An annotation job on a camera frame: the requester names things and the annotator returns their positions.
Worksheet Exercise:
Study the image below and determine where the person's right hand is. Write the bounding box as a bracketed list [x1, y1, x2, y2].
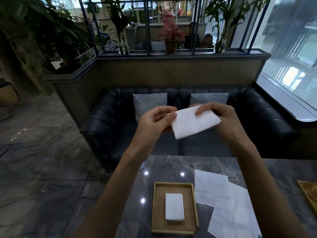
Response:
[190, 101, 242, 144]

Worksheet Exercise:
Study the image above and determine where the pink potted plant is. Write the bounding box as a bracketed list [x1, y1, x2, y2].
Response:
[158, 13, 187, 54]

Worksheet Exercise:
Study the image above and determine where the person's left forearm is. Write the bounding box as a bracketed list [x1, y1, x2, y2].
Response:
[73, 136, 162, 238]

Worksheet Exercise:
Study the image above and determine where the bamboo plant in glass vase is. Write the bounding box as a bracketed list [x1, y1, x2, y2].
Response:
[203, 0, 271, 53]
[102, 0, 139, 56]

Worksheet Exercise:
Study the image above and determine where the wooden tray with gold pattern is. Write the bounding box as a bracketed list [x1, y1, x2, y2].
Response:
[297, 180, 317, 217]

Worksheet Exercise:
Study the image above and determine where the large green leafy plant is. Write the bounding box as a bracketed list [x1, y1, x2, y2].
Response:
[0, 0, 99, 72]

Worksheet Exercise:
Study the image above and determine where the blue metal frame partition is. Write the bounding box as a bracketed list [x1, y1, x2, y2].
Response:
[78, 0, 271, 57]

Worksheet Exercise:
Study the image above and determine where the stack of folded white napkins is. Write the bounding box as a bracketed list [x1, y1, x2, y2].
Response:
[165, 193, 185, 222]

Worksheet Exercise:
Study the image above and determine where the white napkin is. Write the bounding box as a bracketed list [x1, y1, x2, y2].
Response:
[208, 182, 262, 238]
[171, 105, 222, 140]
[194, 169, 232, 206]

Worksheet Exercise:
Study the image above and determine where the white unfolded napkin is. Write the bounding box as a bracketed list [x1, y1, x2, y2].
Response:
[208, 182, 262, 238]
[194, 169, 232, 206]

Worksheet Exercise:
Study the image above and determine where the person's left hand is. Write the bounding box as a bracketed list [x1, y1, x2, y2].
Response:
[136, 106, 178, 144]

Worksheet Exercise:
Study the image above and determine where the dark leather sofa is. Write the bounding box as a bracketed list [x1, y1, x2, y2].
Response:
[80, 87, 299, 171]

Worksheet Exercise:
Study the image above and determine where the grey cushion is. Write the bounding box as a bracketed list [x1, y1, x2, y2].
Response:
[132, 93, 168, 125]
[189, 93, 230, 107]

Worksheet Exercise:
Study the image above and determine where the marble-topped partition ledge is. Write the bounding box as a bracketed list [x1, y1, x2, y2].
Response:
[43, 48, 272, 128]

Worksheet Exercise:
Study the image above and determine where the person's right forearm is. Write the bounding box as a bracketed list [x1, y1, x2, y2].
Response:
[224, 135, 309, 238]

